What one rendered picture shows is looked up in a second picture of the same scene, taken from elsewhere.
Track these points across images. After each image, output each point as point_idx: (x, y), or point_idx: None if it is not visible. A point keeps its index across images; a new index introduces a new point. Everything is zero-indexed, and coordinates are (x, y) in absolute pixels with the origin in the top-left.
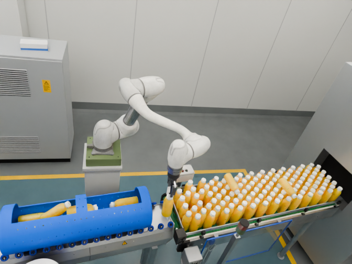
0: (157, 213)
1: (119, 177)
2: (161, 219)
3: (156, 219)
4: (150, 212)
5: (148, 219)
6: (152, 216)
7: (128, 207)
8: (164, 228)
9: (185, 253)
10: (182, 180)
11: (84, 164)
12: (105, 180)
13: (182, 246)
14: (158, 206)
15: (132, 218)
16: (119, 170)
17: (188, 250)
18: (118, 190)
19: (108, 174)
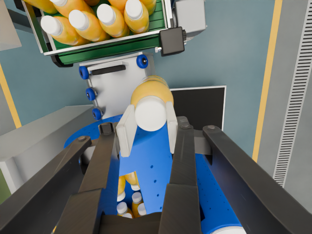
0: (112, 84)
1: (30, 148)
2: (126, 77)
3: (125, 88)
4: (156, 137)
5: (165, 134)
6: (161, 128)
7: (149, 198)
8: (146, 74)
9: (188, 32)
10: (0, 5)
11: None
12: (42, 165)
13: None
14: (92, 81)
15: (167, 174)
16: (13, 161)
17: (183, 24)
18: (53, 131)
19: (28, 172)
